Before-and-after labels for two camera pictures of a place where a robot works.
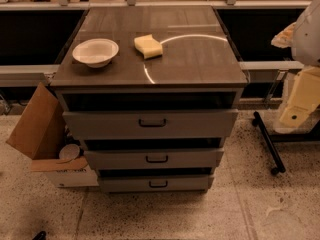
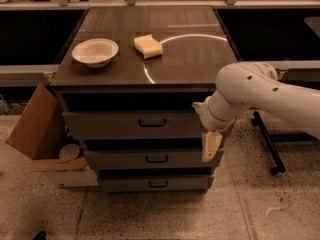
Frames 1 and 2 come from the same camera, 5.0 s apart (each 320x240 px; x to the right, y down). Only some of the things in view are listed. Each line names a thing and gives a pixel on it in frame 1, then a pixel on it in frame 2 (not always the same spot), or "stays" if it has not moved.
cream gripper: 307,39 to 209,118
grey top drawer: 150,124 stays
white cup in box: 69,152 stays
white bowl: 96,53 stays
